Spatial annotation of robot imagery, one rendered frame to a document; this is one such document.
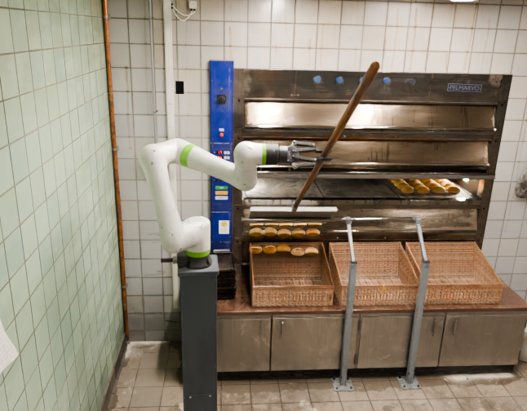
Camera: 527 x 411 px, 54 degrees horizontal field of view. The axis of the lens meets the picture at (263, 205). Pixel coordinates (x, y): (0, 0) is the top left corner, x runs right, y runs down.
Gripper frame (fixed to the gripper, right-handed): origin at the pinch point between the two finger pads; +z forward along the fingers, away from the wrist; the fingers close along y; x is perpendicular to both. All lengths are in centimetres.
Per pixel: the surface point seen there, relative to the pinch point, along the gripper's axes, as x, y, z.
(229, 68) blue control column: -94, -93, -41
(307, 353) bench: -153, 90, 14
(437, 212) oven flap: -155, -11, 117
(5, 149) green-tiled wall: 38, 14, -121
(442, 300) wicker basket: -137, 56, 107
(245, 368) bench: -158, 100, -28
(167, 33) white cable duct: -84, -111, -81
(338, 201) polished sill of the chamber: -148, -17, 40
